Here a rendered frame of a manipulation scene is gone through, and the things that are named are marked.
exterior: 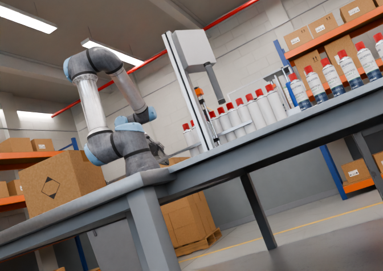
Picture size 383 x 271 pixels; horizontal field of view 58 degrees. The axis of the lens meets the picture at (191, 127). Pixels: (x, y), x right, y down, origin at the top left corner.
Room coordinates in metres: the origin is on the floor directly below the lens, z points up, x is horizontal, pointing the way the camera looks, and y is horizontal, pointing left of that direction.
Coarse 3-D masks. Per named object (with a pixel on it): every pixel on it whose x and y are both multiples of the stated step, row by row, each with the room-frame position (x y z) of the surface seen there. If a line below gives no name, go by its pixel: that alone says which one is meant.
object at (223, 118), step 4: (220, 108) 1.66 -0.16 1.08; (220, 112) 1.66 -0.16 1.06; (224, 112) 1.66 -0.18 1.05; (220, 116) 1.66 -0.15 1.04; (224, 116) 1.65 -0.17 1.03; (228, 116) 1.66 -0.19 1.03; (220, 120) 1.66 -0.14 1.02; (224, 120) 1.65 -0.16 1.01; (228, 120) 1.65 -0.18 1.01; (224, 124) 1.65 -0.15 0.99; (228, 124) 1.65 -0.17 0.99; (224, 128) 1.66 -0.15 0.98; (228, 128) 1.65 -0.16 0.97; (232, 132) 1.65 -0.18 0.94; (228, 136) 1.66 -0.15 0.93; (232, 136) 1.65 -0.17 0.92; (228, 140) 1.66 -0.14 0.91
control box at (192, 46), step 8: (176, 32) 1.51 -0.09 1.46; (184, 32) 1.54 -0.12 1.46; (192, 32) 1.56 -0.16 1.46; (200, 32) 1.59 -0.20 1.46; (176, 40) 1.52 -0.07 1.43; (184, 40) 1.53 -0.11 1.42; (192, 40) 1.55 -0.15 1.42; (200, 40) 1.58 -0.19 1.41; (176, 48) 1.54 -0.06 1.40; (184, 48) 1.52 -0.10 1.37; (192, 48) 1.54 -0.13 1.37; (200, 48) 1.57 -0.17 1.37; (208, 48) 1.59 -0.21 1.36; (184, 56) 1.51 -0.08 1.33; (192, 56) 1.53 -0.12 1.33; (200, 56) 1.56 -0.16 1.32; (208, 56) 1.58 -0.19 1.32; (184, 64) 1.53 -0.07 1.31; (192, 64) 1.52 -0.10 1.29; (200, 64) 1.55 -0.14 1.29; (192, 72) 1.62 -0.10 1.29
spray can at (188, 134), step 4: (184, 124) 1.74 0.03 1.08; (188, 124) 1.75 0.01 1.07; (184, 128) 1.74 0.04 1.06; (188, 128) 1.74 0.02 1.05; (184, 132) 1.73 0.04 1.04; (188, 132) 1.73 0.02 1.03; (184, 136) 1.75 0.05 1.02; (188, 136) 1.73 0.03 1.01; (192, 136) 1.73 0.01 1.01; (188, 140) 1.73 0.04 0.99; (192, 140) 1.73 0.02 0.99; (188, 144) 1.74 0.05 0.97; (192, 144) 1.73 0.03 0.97; (192, 148) 1.73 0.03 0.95; (196, 148) 1.73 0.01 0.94; (192, 152) 1.73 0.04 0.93; (196, 152) 1.73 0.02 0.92; (192, 156) 1.74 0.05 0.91
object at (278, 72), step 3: (285, 66) 1.58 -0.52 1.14; (288, 66) 1.58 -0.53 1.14; (279, 69) 1.59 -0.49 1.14; (285, 69) 1.61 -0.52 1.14; (288, 69) 1.63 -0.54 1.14; (291, 69) 1.65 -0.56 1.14; (273, 72) 1.60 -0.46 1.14; (276, 72) 1.61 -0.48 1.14; (279, 72) 1.63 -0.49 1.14; (282, 72) 1.65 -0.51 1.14; (267, 75) 1.61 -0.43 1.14; (270, 75) 1.62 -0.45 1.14; (273, 75) 1.64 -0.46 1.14; (276, 75) 1.66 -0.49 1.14; (279, 75) 1.68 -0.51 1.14; (264, 78) 1.64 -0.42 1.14; (267, 78) 1.66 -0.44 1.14; (270, 78) 1.68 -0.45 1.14; (273, 78) 1.70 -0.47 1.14; (267, 81) 1.71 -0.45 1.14
